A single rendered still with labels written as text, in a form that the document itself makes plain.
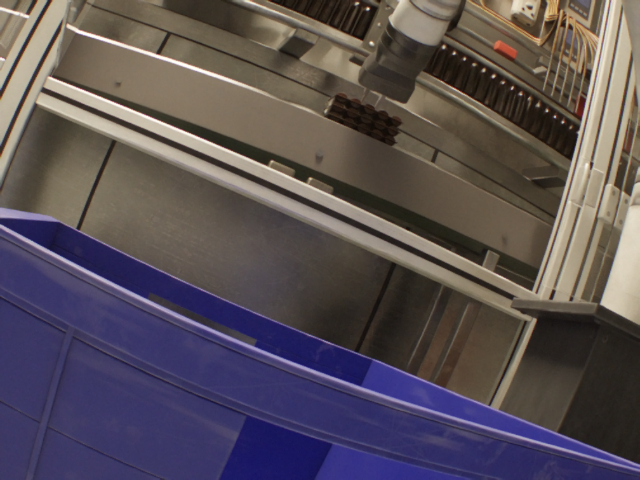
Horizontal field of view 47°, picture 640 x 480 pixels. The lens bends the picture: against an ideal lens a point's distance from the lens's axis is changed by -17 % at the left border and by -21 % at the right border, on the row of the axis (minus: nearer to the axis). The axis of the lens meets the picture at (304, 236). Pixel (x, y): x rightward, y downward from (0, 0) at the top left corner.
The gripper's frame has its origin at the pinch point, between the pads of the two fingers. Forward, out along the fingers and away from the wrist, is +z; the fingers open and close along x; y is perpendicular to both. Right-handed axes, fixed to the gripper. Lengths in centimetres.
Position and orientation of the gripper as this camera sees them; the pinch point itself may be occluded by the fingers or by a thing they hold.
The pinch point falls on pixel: (365, 110)
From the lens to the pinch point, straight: 124.2
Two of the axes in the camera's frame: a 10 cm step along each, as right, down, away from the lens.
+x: 9.2, 3.6, 1.7
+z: -3.8, 6.7, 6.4
